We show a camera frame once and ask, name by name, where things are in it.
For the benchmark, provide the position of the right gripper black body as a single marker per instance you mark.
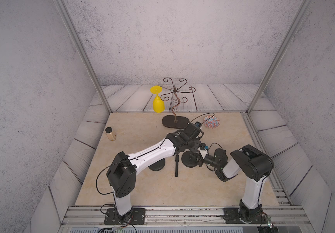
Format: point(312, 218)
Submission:
point(210, 161)

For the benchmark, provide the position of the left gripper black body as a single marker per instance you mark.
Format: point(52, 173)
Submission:
point(193, 146)

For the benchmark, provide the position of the black round stand base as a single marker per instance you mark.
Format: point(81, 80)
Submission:
point(189, 159)

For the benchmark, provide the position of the dark oval stand base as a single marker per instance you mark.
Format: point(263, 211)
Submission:
point(175, 122)

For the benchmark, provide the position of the spare black microphone pole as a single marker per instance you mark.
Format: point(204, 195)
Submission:
point(177, 159)

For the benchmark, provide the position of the red blue patterned bowl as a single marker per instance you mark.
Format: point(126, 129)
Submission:
point(211, 122)

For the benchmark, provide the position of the yellow plastic goblet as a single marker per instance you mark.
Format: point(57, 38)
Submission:
point(158, 103)

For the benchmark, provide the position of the spice jar black lid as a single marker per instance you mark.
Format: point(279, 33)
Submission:
point(110, 133)

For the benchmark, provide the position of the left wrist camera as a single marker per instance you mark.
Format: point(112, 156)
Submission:
point(198, 125)

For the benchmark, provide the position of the scrolled wire holder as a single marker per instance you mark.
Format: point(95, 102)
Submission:
point(173, 93)

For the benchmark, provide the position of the aluminium front rail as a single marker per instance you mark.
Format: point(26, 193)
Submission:
point(185, 216)

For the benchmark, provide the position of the aluminium right corner post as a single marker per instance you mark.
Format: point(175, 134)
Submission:
point(297, 21)

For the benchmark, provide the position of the aluminium corner post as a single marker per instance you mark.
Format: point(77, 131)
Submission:
point(81, 51)
point(297, 21)

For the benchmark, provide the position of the aluminium left corner post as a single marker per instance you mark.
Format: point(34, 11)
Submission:
point(81, 51)

